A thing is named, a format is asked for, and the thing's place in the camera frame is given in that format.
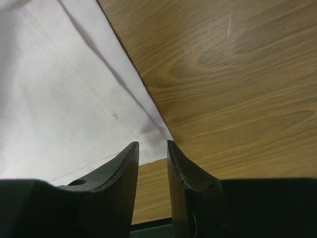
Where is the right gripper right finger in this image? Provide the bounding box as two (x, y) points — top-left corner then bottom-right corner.
(167, 140), (223, 238)

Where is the white and green t-shirt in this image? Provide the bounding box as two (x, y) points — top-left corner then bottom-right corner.
(0, 0), (171, 185)

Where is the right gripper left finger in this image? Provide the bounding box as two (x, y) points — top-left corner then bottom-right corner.
(59, 142), (139, 238)

